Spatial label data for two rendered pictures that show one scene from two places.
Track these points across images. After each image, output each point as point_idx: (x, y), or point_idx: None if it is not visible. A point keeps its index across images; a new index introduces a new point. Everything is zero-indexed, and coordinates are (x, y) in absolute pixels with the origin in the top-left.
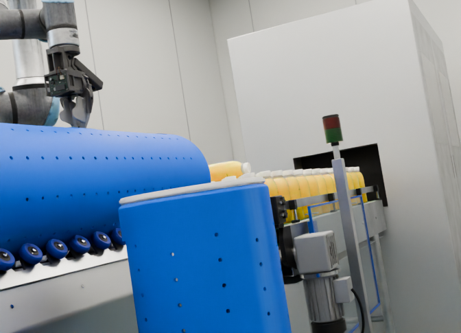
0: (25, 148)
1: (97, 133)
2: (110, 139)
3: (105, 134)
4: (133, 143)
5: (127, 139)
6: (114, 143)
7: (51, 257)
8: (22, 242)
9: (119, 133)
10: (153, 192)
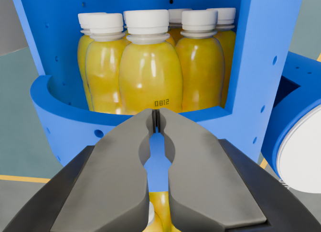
0: None
1: (251, 147)
2: (267, 116)
3: (259, 117)
4: (297, 15)
5: (291, 24)
6: (271, 110)
7: None
8: None
9: (273, 29)
10: (319, 192)
